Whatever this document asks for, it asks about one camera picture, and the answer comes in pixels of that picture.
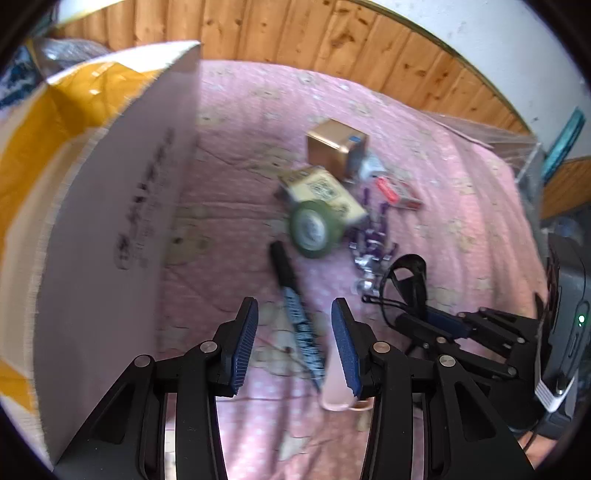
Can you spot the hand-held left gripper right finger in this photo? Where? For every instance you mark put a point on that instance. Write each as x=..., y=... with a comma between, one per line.
x=345, y=353

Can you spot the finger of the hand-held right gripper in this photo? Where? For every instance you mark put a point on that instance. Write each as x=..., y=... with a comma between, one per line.
x=415, y=331
x=445, y=324

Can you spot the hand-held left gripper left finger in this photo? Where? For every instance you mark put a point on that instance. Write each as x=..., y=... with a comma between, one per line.
x=244, y=344

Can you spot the black marker pen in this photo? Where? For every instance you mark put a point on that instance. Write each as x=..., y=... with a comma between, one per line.
x=295, y=314

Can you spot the green tape roll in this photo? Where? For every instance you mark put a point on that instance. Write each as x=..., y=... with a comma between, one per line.
x=314, y=228

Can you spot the red and grey staple box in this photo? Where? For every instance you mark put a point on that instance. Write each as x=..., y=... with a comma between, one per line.
x=397, y=193

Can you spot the cardboard box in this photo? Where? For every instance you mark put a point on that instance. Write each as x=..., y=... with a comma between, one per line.
x=115, y=207

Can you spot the pink eraser block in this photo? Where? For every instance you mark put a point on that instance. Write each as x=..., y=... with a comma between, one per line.
x=334, y=392

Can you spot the pink bear printed blanket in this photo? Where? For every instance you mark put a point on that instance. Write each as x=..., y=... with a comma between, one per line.
x=461, y=230

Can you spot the pile of purple binder clips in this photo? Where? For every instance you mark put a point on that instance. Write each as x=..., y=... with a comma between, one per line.
x=374, y=233

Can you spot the beige tissue packet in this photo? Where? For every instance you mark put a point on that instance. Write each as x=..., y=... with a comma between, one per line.
x=323, y=187

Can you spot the white charger plug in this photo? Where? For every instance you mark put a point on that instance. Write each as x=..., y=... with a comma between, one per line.
x=371, y=167

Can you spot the teal plastic object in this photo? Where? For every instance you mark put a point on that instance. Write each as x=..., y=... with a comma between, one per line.
x=564, y=138

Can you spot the gold square box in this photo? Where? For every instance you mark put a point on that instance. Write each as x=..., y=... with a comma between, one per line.
x=334, y=145

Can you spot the crumpled bubble wrap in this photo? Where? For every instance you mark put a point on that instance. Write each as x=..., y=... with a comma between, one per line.
x=69, y=50

